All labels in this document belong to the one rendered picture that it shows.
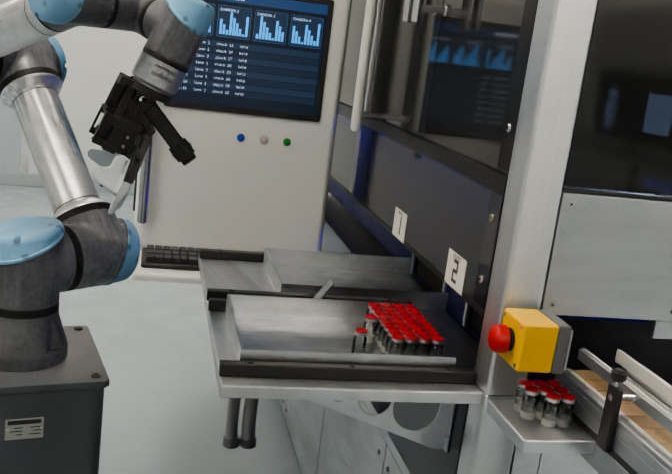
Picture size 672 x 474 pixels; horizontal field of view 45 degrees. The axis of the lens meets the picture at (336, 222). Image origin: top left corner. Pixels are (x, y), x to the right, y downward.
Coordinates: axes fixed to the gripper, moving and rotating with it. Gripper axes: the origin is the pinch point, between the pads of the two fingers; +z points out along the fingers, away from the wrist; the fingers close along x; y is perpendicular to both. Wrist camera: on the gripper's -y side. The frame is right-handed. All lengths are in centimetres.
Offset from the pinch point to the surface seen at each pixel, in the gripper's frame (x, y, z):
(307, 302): 1.6, -39.8, 2.7
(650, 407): 58, -61, -17
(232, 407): -71, -74, 61
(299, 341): 14.0, -35.4, 6.0
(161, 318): -226, -96, 101
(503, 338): 43, -48, -15
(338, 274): -24, -57, 1
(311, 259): -31, -53, 2
